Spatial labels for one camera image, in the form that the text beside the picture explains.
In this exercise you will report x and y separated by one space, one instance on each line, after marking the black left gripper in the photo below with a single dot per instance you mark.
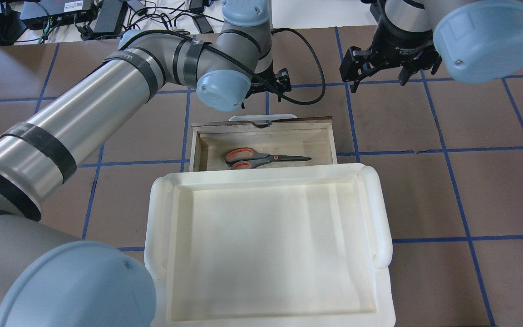
280 84

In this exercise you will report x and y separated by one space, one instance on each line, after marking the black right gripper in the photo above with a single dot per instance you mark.
397 42

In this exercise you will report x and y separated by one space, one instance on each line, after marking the light wooden drawer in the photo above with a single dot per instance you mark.
310 137

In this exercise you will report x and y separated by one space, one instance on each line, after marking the grey orange scissors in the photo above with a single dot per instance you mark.
249 158

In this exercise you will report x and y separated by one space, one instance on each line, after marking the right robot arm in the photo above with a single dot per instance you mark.
476 40

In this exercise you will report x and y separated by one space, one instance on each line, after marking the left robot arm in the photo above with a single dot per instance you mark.
49 278

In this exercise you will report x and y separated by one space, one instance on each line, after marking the black power brick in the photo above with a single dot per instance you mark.
203 25

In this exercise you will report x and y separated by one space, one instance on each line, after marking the white plastic tray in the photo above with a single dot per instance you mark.
306 246

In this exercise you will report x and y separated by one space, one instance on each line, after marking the black power supply box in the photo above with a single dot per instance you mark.
110 18

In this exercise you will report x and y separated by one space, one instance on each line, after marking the white drawer handle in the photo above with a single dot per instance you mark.
261 117

